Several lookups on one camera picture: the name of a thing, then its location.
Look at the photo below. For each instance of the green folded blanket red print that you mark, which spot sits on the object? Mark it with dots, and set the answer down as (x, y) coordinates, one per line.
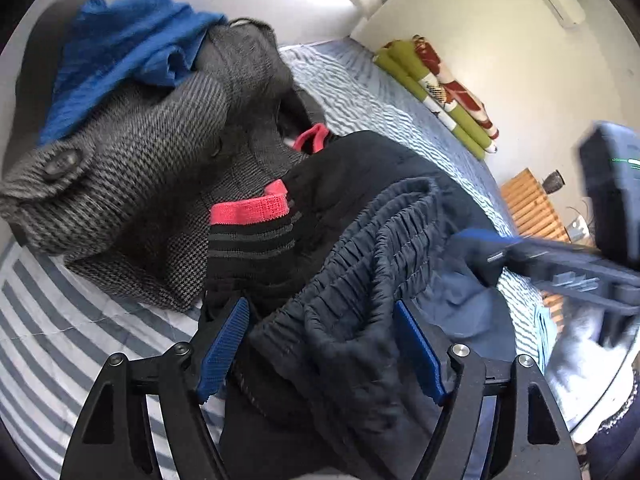
(440, 95)

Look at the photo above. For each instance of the blue-grey pants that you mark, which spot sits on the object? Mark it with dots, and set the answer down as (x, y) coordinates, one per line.
(350, 270)

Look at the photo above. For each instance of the striped bedspread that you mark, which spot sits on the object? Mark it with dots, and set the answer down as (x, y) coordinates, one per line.
(50, 350)

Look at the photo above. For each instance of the wooden slatted bench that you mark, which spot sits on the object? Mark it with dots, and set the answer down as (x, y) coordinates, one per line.
(530, 205)

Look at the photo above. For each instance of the small dark vase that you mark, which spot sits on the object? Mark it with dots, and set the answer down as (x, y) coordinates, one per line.
(553, 182)

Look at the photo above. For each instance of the white wall socket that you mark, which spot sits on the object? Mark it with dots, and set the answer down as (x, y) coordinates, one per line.
(579, 224)

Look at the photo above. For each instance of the blue knitted sweater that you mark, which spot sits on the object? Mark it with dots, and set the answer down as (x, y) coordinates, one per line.
(115, 45)

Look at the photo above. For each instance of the person's right hand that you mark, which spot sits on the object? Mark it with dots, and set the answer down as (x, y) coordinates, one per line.
(590, 370)

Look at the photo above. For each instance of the black striped cloth pink band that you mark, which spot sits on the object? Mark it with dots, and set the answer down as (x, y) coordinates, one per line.
(250, 240)

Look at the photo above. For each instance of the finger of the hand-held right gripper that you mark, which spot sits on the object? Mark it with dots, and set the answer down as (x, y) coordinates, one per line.
(530, 250)
(575, 290)

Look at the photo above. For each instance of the pink cloth loop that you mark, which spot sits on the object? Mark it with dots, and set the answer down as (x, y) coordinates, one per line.
(312, 137)

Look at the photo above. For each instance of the person's right forearm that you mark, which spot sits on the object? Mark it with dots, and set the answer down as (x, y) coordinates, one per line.
(617, 455)

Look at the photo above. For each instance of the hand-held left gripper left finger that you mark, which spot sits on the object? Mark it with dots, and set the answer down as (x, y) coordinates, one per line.
(222, 350)

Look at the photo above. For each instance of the black pants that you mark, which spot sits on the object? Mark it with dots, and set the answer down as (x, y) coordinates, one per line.
(370, 160)

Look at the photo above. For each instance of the grey houndstooth coat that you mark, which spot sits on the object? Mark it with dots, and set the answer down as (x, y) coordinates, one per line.
(150, 160)

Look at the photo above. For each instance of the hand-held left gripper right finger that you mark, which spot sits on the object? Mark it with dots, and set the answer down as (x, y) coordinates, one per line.
(420, 355)

